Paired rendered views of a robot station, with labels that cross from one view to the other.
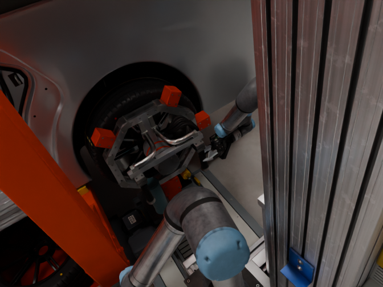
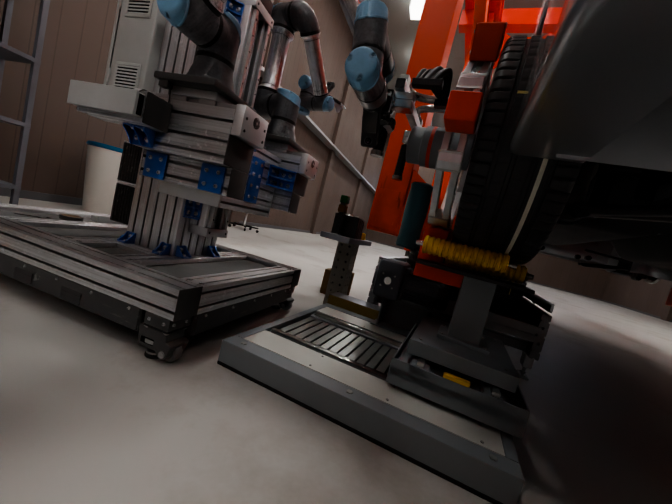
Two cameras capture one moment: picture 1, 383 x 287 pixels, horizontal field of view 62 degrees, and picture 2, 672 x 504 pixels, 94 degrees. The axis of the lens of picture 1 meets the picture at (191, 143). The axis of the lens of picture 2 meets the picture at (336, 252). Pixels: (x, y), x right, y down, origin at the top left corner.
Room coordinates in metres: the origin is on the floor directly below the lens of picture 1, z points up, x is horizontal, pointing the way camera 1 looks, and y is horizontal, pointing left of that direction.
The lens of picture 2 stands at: (1.80, -0.85, 0.50)
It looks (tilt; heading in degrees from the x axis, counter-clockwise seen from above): 5 degrees down; 131
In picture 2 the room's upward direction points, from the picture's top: 14 degrees clockwise
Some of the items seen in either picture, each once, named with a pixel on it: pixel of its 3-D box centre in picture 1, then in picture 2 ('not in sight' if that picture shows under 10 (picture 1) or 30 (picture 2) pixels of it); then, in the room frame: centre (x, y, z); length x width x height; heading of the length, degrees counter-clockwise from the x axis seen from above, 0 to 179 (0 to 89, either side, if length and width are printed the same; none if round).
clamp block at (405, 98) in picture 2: (196, 143); (399, 101); (1.18, -0.03, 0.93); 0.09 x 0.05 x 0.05; 20
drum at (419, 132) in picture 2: (160, 154); (439, 148); (1.25, 0.18, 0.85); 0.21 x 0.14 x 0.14; 20
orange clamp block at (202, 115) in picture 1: (200, 121); (462, 113); (1.43, -0.09, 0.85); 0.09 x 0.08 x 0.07; 110
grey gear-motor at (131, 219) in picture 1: (141, 234); (417, 300); (1.18, 0.48, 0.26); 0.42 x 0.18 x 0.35; 20
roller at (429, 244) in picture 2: (178, 165); (463, 253); (1.45, 0.12, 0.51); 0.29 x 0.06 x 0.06; 20
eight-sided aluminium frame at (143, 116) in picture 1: (155, 147); (460, 151); (1.32, 0.20, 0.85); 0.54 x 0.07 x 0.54; 110
